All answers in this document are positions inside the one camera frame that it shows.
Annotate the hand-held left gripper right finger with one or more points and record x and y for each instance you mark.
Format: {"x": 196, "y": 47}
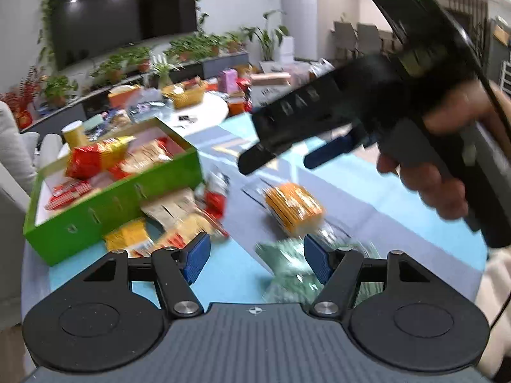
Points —
{"x": 317, "y": 257}

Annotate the red strawberry snack bag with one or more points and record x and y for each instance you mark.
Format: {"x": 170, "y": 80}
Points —
{"x": 147, "y": 155}

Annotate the grey sofa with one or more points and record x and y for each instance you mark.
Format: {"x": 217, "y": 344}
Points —
{"x": 12, "y": 159}

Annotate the black wall television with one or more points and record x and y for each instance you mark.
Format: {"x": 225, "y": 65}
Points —
{"x": 119, "y": 12}

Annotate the person's right hand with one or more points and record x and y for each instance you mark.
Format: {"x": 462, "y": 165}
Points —
{"x": 443, "y": 199}

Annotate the brown and white cardboard box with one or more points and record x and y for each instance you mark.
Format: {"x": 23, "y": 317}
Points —
{"x": 269, "y": 79}

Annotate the person's light clothing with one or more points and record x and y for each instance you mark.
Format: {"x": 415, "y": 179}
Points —
{"x": 497, "y": 271}

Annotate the pink box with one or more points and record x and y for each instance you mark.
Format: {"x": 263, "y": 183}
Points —
{"x": 228, "y": 81}

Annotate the orange cup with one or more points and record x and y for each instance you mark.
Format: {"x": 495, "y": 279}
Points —
{"x": 235, "y": 107}

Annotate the orange striped snack packet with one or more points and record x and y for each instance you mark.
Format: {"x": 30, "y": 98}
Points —
{"x": 187, "y": 233}

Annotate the orange box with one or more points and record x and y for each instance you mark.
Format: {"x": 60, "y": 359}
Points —
{"x": 123, "y": 97}

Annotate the spider plant in glass vase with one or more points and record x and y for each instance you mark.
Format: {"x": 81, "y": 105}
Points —
{"x": 161, "y": 72}

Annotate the grey dining chair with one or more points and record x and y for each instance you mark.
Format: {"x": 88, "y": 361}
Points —
{"x": 345, "y": 40}
{"x": 369, "y": 38}

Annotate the white air purifier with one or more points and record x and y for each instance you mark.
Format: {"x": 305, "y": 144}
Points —
{"x": 286, "y": 50}

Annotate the green snack packet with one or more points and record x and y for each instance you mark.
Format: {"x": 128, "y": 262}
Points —
{"x": 291, "y": 275}

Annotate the green cardboard box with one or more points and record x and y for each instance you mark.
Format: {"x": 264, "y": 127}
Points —
{"x": 119, "y": 203}

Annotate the beige snack packet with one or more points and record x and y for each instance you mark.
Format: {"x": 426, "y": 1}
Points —
{"x": 171, "y": 207}

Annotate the red berry branches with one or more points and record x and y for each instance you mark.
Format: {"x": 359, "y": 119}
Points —
{"x": 24, "y": 95}

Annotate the orange cracker packet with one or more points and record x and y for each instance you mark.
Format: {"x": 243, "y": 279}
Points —
{"x": 293, "y": 207}

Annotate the tall leafy floor plant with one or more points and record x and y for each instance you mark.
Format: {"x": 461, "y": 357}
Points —
{"x": 267, "y": 40}

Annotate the potted green plant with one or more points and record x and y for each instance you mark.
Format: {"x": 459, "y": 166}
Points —
{"x": 113, "y": 68}
{"x": 60, "y": 89}
{"x": 233, "y": 42}
{"x": 187, "y": 48}
{"x": 139, "y": 58}

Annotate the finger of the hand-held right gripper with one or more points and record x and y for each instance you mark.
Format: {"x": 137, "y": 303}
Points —
{"x": 255, "y": 159}
{"x": 331, "y": 151}

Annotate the red and yellow snack packet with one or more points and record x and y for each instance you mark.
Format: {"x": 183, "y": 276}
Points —
{"x": 86, "y": 159}

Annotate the red and silver snack packet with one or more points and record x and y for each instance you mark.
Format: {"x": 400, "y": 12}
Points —
{"x": 215, "y": 195}

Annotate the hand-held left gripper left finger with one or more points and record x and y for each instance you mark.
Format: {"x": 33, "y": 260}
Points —
{"x": 197, "y": 257}

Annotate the yellow wicker basket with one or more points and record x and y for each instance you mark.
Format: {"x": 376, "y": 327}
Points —
{"x": 187, "y": 97}

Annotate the white plastic bag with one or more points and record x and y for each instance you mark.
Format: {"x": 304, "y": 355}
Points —
{"x": 321, "y": 68}

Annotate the yellow can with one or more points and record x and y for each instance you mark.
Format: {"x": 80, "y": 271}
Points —
{"x": 76, "y": 133}

